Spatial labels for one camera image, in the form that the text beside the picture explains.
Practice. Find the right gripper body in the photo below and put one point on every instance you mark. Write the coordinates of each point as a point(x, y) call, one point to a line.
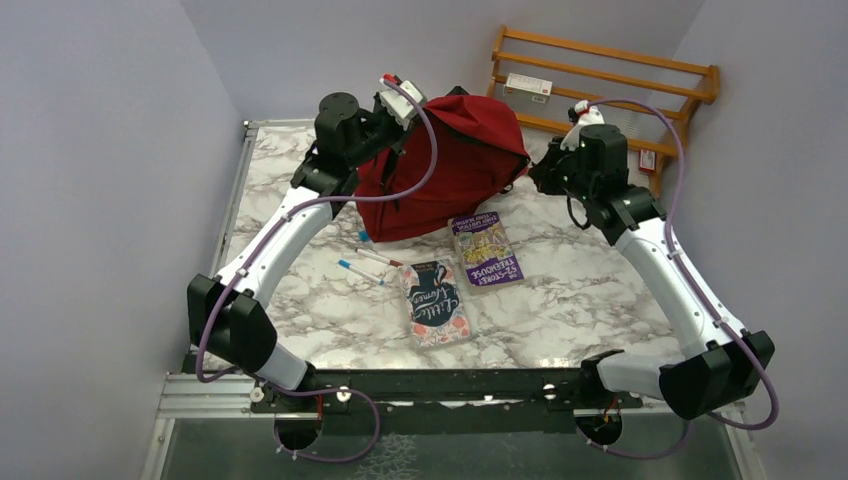
point(562, 176)

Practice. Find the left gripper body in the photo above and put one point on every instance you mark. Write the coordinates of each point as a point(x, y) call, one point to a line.
point(376, 131)

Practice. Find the red student backpack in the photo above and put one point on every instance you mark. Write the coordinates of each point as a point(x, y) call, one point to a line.
point(479, 153)

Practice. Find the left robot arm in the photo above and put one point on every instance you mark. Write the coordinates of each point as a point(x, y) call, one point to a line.
point(227, 311)

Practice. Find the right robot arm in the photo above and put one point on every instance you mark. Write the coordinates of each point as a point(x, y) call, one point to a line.
point(719, 359)

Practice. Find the white box on shelf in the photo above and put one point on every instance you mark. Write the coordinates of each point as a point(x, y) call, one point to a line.
point(527, 88)

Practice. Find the small red white box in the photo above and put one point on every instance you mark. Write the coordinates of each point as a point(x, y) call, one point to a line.
point(647, 161)

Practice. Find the wooden shelf rack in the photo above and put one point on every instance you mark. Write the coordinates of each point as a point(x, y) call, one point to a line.
point(649, 98)

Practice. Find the purple Treehouse book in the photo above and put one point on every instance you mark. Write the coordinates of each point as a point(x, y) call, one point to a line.
point(485, 252)

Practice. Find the red capped white pen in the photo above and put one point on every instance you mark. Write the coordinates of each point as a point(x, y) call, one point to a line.
point(377, 257)

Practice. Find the blue capped white pen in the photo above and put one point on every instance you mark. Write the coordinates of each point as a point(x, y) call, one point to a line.
point(360, 272)

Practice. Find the Little Women floral book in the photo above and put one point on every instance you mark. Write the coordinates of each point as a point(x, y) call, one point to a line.
point(436, 312)

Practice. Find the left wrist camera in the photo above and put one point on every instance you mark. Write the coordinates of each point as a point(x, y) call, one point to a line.
point(398, 106)

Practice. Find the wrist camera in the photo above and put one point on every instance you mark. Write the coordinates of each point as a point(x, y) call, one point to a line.
point(581, 114)
point(398, 106)

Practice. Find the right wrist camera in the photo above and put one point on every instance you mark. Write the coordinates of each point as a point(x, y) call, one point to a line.
point(581, 114)

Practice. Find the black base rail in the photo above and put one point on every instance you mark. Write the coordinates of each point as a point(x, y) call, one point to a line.
point(441, 401)

